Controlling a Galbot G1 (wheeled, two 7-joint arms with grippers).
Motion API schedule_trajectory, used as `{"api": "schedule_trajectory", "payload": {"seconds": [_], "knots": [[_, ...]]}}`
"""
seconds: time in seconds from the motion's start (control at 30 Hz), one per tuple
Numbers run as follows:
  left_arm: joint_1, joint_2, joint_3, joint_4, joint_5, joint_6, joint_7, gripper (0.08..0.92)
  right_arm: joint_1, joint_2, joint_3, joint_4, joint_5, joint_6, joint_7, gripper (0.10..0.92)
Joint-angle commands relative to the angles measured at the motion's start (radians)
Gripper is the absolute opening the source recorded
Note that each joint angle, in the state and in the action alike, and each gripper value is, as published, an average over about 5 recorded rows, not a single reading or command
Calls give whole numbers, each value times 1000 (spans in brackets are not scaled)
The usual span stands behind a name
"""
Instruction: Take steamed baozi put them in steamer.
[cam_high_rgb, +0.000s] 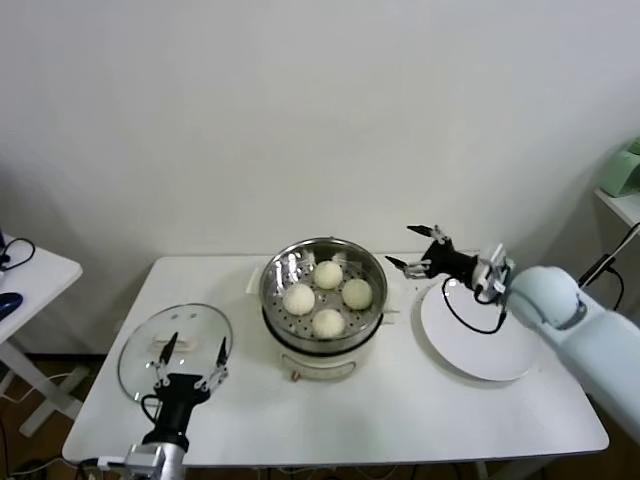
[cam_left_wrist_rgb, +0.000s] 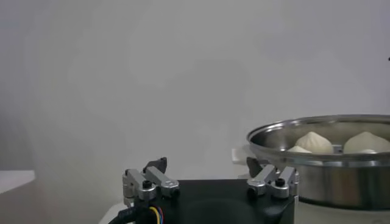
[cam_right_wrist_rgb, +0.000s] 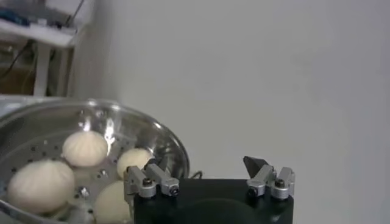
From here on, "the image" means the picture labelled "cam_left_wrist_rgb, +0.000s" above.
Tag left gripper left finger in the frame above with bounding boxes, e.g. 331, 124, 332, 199
122, 156, 181, 208

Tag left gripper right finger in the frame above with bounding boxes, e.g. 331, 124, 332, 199
246, 156, 300, 200

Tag white steamed baozi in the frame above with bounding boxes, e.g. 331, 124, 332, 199
294, 131, 335, 155
286, 145, 312, 154
343, 131, 390, 154

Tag steel steamer basket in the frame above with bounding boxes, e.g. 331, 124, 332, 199
246, 114, 390, 211

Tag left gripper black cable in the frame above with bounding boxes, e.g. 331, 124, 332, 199
108, 204, 165, 224

